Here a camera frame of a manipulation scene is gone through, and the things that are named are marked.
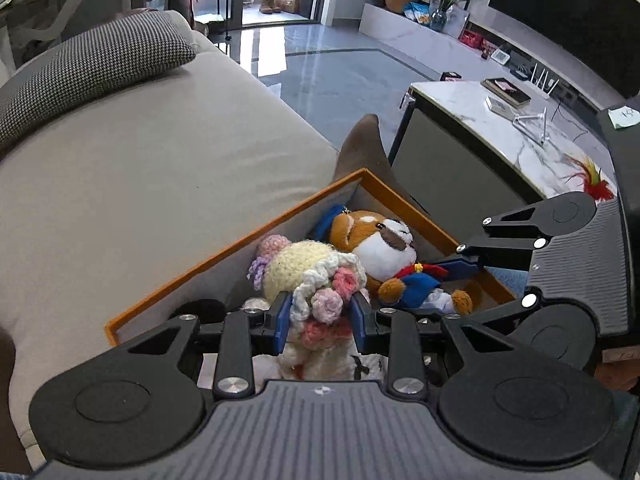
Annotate blue snack packets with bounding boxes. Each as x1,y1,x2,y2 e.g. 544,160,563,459
402,1,432,25

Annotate beige sofa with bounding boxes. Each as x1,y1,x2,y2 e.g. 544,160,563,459
0,10,341,461

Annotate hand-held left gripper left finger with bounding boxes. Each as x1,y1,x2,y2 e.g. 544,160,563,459
122,290,293,401

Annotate person's right hand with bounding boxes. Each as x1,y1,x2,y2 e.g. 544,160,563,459
595,347,640,396

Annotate white metal frame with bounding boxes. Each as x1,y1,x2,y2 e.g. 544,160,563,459
0,0,136,68

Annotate person's blue jeans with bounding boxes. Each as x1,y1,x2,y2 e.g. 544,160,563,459
612,392,640,480

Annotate cream crocheted flower doll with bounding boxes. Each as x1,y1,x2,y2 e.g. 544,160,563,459
247,234,386,381

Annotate white router with antennas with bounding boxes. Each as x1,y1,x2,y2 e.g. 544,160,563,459
527,62,561,98

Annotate person's brown socked foot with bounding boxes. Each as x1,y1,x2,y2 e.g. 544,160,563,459
332,114,431,216

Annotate orange-edged grey storage box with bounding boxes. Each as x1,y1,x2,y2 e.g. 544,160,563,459
104,167,518,348

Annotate book on table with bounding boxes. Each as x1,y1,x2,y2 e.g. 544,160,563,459
481,77,532,107

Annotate black television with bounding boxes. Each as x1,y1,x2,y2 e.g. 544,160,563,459
487,0,640,103

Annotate clear acrylic stand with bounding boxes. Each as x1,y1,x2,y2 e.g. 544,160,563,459
512,107,553,147

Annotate red yellow feather toy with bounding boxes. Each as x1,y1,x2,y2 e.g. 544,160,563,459
565,156,617,203

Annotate marble television stand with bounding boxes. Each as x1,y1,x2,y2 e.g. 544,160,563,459
359,2,640,126

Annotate marble top coffee table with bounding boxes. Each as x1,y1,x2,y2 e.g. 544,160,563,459
387,79,618,271

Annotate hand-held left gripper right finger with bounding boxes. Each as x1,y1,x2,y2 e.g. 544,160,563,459
350,292,518,403

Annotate pair of tan shoes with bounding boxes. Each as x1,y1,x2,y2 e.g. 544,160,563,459
259,0,301,15

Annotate small white box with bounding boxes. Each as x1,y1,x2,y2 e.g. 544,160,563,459
485,96,518,120

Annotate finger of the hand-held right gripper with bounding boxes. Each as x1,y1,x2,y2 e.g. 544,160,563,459
467,294,538,341
422,200,551,283

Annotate houndstooth cushion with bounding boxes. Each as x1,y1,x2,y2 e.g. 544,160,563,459
0,10,198,156

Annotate brown white plush toy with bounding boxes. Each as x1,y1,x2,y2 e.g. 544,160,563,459
312,204,473,316

